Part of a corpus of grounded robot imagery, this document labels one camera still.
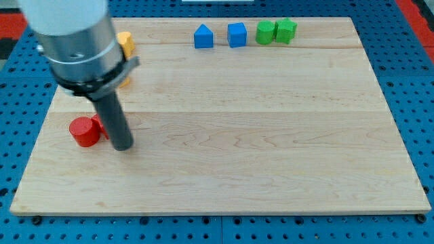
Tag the green cylinder block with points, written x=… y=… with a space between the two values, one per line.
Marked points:
x=265 y=32

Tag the red star block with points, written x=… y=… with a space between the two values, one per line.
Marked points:
x=96 y=119

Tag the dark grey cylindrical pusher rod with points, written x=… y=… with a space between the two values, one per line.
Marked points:
x=114 y=122

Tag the yellow heart block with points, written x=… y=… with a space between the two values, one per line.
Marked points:
x=126 y=42

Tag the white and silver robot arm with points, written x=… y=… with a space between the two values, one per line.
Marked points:
x=79 y=40

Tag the blue cube block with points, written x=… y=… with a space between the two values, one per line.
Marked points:
x=237 y=35

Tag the green star block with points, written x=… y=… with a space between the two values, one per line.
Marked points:
x=285 y=30

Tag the yellow hexagon block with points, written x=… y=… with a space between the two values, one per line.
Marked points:
x=125 y=82

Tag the red cylinder block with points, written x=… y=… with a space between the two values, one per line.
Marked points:
x=84 y=131

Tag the blue pentagon house block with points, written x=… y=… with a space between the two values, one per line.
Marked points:
x=203 y=37

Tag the light wooden board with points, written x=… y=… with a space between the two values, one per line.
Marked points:
x=263 y=130

